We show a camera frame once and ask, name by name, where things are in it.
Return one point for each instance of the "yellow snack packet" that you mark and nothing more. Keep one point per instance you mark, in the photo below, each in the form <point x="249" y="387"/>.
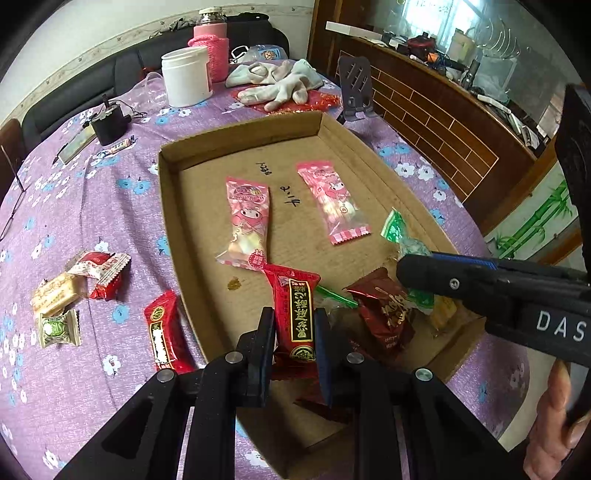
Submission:
<point x="443" y="309"/>

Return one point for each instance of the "red white-edged snack packet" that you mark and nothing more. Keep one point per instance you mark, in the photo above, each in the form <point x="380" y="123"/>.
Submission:
<point x="111" y="281"/>

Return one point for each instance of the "white flat box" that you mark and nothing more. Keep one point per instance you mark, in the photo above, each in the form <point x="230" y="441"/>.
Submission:
<point x="353" y="28"/>

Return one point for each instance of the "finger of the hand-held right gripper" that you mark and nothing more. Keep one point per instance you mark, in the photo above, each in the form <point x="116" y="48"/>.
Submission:
<point x="438" y="281"/>
<point x="531" y="267"/>

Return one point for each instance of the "black phone stand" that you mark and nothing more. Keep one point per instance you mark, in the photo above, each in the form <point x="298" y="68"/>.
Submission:
<point x="355" y="87"/>

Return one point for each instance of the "person's right hand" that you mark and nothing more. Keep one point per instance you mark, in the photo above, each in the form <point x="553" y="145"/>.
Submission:
<point x="549" y="415"/>

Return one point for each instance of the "cardboard box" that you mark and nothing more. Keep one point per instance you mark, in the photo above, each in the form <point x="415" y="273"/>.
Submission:
<point x="207" y="152"/>

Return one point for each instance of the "dark-framed eyeglasses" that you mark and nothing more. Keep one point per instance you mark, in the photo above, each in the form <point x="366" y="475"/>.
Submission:
<point x="21" y="188"/>

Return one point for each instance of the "clear plastic cup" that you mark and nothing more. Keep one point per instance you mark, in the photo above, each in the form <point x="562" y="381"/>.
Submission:
<point x="152" y="85"/>

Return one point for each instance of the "blue cartoon plastic bag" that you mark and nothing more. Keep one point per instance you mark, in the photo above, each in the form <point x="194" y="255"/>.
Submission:
<point x="265" y="53"/>

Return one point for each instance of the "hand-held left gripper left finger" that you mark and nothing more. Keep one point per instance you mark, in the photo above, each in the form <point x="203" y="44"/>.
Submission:
<point x="258" y="364"/>

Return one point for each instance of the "black leather sofa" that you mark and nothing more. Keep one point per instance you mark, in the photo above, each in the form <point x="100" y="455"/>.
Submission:
<point x="115" y="74"/>

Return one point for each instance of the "red black object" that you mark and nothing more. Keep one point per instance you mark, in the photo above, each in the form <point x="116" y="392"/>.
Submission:
<point x="420" y="44"/>

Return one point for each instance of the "brown upholstered chair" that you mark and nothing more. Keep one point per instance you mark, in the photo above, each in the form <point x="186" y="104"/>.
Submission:
<point x="9" y="138"/>

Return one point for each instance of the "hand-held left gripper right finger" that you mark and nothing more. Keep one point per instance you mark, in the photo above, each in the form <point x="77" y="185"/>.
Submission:
<point x="323" y="360"/>

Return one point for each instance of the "small black device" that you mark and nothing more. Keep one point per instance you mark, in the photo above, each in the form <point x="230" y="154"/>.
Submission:
<point x="108" y="127"/>

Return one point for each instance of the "red black-label snack packet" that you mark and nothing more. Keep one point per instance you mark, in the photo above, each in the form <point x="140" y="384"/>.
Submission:
<point x="295" y="318"/>
<point x="166" y="337"/>

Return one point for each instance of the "clear green-edged snack packet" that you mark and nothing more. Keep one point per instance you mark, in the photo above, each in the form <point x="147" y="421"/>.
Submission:
<point x="399" y="230"/>

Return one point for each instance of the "pink cartoon snack packet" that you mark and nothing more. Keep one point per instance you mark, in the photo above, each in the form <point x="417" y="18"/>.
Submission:
<point x="334" y="201"/>
<point x="247" y="221"/>

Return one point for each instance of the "small candy roll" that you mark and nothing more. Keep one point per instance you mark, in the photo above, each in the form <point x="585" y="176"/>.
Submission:
<point x="117" y="146"/>

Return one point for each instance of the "pink sleeved bottle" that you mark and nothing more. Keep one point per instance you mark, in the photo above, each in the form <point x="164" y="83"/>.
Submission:
<point x="210" y="44"/>

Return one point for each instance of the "yellow green notebook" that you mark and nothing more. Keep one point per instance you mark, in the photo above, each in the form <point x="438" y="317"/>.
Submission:
<point x="76" y="144"/>

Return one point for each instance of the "white plastic jar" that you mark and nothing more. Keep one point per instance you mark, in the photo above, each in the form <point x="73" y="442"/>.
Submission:
<point x="187" y="78"/>

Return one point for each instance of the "beige cookie packet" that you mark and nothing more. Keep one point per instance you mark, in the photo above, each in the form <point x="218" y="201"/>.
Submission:
<point x="53" y="293"/>

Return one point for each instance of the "small green white snack packet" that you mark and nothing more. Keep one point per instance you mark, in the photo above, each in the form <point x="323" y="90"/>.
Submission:
<point x="57" y="328"/>

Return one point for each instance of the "brown wooden cabinet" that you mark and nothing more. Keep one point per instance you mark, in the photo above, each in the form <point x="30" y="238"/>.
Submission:
<point x="438" y="115"/>

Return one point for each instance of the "green bamboo wall sticker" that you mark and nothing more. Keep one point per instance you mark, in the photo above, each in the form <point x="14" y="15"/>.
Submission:
<point x="540" y="217"/>

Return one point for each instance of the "white work glove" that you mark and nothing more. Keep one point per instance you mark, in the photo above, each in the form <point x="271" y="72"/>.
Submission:
<point x="286" y="87"/>
<point x="251" y="74"/>

